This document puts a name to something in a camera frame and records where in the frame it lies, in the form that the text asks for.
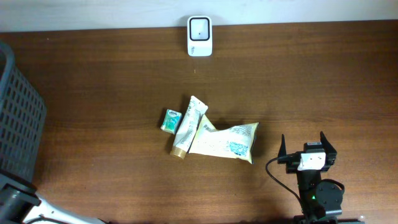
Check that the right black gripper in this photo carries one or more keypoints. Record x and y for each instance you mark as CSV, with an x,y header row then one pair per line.
x,y
330,152

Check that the pale yellow snack bag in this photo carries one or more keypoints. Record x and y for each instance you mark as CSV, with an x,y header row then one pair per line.
x,y
233,143

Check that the white cream tube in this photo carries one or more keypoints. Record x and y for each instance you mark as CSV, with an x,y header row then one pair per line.
x,y
188,127

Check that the teal tissue pack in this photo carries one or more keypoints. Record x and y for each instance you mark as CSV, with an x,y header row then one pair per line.
x,y
171,121

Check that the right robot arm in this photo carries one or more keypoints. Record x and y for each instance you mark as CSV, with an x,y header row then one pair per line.
x,y
320,199

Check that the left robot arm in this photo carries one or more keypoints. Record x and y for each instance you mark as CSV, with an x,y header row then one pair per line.
x,y
20,203

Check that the white barcode scanner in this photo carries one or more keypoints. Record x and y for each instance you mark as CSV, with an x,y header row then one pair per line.
x,y
199,36

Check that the grey plastic mesh basket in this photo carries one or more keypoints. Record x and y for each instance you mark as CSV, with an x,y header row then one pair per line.
x,y
23,113

